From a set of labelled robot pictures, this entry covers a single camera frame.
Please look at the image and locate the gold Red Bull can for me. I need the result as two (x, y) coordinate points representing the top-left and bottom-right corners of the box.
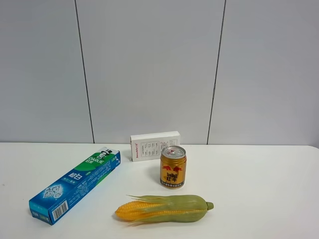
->
(160, 145), (187, 189)

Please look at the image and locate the white cardboard box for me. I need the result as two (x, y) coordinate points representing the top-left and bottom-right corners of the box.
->
(130, 131), (180, 162)

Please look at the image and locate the toy corn cob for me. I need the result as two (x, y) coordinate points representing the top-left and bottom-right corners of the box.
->
(115, 195), (214, 224)

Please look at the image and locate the blue green toothpaste box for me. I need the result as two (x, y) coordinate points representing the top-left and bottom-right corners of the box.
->
(29, 147), (121, 225)

